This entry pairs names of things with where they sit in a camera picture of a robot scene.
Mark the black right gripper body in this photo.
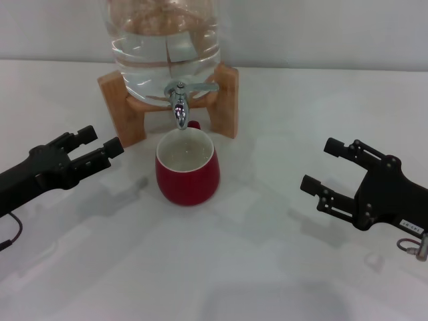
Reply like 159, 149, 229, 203
354, 155, 428, 238

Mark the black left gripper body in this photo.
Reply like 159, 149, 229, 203
0, 144, 80, 218

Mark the chrome faucet with lever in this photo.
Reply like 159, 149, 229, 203
163, 81, 220, 131

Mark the red ceramic cup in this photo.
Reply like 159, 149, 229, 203
154, 120, 221, 206

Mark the wooden jar stand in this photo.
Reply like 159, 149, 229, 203
97, 64, 241, 149

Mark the clear glass water jar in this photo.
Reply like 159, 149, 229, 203
106, 0, 222, 105

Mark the right gripper cable with plug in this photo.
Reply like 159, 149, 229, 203
397, 233, 428, 261

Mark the gripper cable with plug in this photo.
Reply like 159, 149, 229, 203
397, 233, 428, 261
0, 211, 23, 253

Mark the left gripper cable with plug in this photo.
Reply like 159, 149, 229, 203
0, 211, 23, 253

